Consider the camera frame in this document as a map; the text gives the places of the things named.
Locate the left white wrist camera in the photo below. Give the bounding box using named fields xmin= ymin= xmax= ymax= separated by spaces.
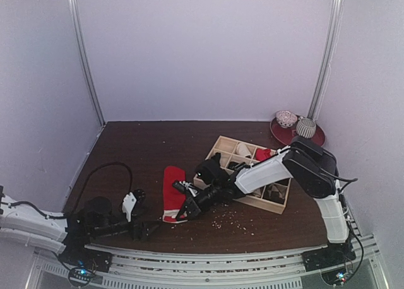
xmin=121 ymin=192 xmax=137 ymax=223

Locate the red round tray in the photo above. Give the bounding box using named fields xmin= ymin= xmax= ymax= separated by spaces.
xmin=270 ymin=118 xmax=326 ymax=146

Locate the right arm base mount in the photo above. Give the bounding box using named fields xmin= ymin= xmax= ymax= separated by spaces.
xmin=301 ymin=242 xmax=356 ymax=272

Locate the right circuit board with leds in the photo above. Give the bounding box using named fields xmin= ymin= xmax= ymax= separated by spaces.
xmin=321 ymin=269 xmax=351 ymax=287

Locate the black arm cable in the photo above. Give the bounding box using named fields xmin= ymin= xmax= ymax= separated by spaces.
xmin=324 ymin=172 xmax=359 ymax=214
xmin=72 ymin=162 xmax=133 ymax=214

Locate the right aluminium frame post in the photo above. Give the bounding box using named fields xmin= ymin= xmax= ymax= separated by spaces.
xmin=307 ymin=0 xmax=343 ymax=121

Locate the red sock with striped cuff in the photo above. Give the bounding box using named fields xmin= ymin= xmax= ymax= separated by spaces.
xmin=162 ymin=166 xmax=187 ymax=223

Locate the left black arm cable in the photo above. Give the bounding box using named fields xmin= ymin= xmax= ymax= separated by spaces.
xmin=72 ymin=162 xmax=133 ymax=214

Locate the red patterned sock in box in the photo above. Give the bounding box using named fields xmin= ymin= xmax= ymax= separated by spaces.
xmin=254 ymin=148 xmax=276 ymax=162

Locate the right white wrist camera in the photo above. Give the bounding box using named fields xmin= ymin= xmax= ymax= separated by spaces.
xmin=180 ymin=180 xmax=199 ymax=197

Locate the left circuit board with leds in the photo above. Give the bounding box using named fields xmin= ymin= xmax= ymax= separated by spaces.
xmin=68 ymin=267 xmax=95 ymax=287

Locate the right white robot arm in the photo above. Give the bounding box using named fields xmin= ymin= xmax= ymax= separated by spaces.
xmin=171 ymin=136 xmax=351 ymax=265

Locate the cream rolled sock in box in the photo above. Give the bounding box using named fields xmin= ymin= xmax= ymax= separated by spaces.
xmin=235 ymin=143 xmax=251 ymax=158

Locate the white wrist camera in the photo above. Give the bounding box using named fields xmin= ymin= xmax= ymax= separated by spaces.
xmin=180 ymin=180 xmax=199 ymax=197
xmin=121 ymin=192 xmax=137 ymax=223

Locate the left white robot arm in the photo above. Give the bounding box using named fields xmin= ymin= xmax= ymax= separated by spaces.
xmin=1 ymin=189 xmax=161 ymax=266

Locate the white patterned bowl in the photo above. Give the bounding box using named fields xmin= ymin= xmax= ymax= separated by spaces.
xmin=275 ymin=110 xmax=298 ymax=128

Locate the left aluminium frame post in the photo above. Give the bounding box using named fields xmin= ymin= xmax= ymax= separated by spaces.
xmin=68 ymin=0 xmax=106 ymax=127

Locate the grey striped cup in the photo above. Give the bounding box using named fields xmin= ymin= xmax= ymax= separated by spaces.
xmin=296 ymin=117 xmax=316 ymax=139

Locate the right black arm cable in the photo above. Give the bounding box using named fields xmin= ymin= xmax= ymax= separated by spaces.
xmin=324 ymin=172 xmax=359 ymax=214

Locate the brown patterned sock in box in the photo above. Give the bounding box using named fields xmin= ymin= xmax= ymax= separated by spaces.
xmin=263 ymin=184 xmax=287 ymax=204

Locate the aluminium frame post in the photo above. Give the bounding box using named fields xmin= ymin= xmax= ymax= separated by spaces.
xmin=68 ymin=0 xmax=106 ymax=127
xmin=307 ymin=0 xmax=343 ymax=121

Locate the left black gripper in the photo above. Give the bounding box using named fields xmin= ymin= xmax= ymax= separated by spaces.
xmin=92 ymin=213 xmax=163 ymax=241

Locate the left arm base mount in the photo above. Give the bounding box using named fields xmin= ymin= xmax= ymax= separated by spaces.
xmin=58 ymin=246 xmax=112 ymax=273

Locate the circuit board with leds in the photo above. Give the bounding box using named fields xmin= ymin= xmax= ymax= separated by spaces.
xmin=321 ymin=269 xmax=351 ymax=287
xmin=68 ymin=267 xmax=95 ymax=287

